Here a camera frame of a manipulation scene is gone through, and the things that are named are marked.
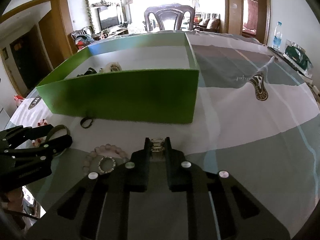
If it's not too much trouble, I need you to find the person's hand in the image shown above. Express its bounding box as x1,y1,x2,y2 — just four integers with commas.
1,187,24,212

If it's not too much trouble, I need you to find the plastic water bottle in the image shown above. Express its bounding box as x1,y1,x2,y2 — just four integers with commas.
272,21,283,51

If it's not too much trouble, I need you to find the pink bead bracelet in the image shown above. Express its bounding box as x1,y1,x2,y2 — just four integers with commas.
82,143,130,177

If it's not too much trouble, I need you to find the red white paper bag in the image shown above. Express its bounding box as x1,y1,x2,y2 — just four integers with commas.
14,95,24,107

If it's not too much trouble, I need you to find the black watch band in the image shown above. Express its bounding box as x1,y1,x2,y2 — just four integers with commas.
77,67,97,77

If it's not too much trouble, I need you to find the green cardboard box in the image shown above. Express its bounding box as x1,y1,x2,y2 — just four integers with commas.
37,32,200,124

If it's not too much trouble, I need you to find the gold crystal ring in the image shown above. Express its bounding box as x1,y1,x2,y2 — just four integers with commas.
150,137,166,159

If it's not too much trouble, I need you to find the flat screen television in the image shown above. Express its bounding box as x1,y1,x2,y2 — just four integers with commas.
98,6,120,30

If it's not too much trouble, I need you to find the chair with clothes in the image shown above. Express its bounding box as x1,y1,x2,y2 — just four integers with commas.
71,27,100,50

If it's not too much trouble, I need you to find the red white bead bracelet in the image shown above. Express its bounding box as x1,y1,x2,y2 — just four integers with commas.
31,119,49,147

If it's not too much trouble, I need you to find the small rhinestone ring bracelet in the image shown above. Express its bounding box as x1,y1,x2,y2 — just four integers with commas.
97,155,117,175

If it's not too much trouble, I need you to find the green tissue pack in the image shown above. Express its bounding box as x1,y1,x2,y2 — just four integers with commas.
284,40,313,77

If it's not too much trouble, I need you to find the dark wooden chair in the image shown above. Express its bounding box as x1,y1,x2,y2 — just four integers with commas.
144,4,195,31

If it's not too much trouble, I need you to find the green ivy garland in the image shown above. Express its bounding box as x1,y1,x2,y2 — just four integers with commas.
85,0,95,34

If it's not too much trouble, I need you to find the plaid tablecloth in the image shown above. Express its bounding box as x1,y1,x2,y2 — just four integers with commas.
8,33,319,236

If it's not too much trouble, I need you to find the small black hair tie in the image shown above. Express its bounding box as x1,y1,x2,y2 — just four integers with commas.
80,116,94,129

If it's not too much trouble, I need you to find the silver bangle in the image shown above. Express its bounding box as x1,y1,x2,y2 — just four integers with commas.
44,125,73,158

